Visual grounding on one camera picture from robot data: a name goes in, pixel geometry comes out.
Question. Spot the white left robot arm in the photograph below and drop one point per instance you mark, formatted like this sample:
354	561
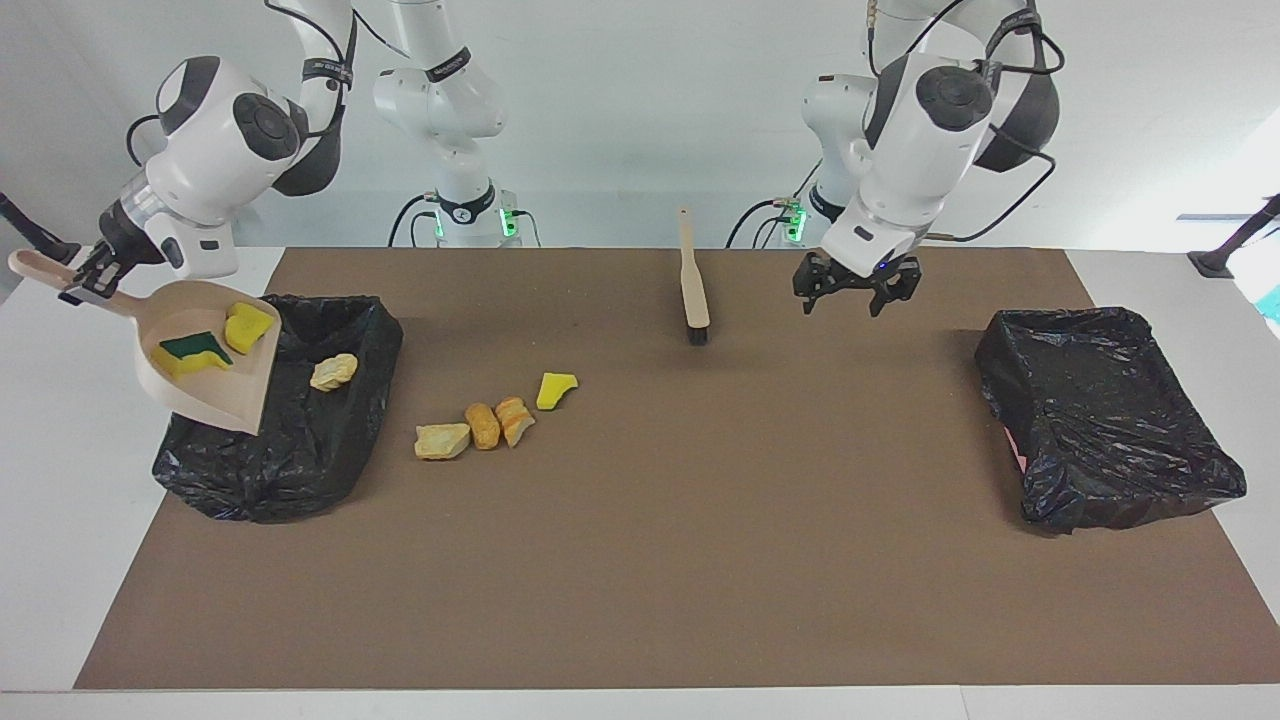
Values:
920	150

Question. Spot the black trash bag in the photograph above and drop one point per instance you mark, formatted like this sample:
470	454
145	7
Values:
1100	420
300	460

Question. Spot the brown paper table mat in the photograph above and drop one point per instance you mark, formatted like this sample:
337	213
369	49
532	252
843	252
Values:
600	620

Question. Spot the pink bin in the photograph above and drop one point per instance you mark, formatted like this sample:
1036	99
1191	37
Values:
1017	452

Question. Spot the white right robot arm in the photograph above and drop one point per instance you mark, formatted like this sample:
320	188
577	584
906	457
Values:
225	140

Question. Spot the beige plastic dustpan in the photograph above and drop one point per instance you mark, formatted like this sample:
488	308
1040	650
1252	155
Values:
215	395

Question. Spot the brown oval bread roll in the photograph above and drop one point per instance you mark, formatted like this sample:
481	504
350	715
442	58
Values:
483	426

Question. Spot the small yellow sponge wedge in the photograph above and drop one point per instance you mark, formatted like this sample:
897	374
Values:
553	390

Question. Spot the orange striped bread piece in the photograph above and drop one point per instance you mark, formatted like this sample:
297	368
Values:
514	420

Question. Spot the beige bread chunk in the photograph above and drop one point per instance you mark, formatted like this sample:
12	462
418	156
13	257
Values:
440	440

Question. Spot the pale beige chip piece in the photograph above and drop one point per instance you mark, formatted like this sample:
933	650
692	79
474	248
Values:
333	372

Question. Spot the beige brush with black bristles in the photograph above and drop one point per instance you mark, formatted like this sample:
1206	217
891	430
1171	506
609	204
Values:
693	285

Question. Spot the yellow sponge chunk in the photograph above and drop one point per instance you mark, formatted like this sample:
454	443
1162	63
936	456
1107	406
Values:
248	328

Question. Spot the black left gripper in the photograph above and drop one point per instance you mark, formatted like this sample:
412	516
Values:
860	282

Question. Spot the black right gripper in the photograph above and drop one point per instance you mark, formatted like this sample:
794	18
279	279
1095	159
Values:
130	238

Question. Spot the yellow and green sponge piece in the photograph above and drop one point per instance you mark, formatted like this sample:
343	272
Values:
190	350

